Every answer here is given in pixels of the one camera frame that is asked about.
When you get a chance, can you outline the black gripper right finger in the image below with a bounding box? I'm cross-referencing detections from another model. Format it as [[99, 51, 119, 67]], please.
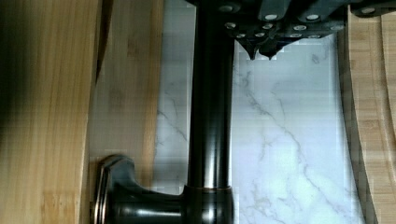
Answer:
[[259, 0, 395, 58]]

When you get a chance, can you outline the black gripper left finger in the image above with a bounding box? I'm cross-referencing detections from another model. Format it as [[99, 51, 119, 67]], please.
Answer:
[[217, 0, 268, 60]]

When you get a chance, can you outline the black metal drawer handle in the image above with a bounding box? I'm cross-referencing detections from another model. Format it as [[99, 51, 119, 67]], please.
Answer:
[[92, 0, 234, 224]]

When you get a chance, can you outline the wooden drawer cabinet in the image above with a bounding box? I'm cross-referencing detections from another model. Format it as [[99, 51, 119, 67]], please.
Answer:
[[337, 12, 396, 224]]

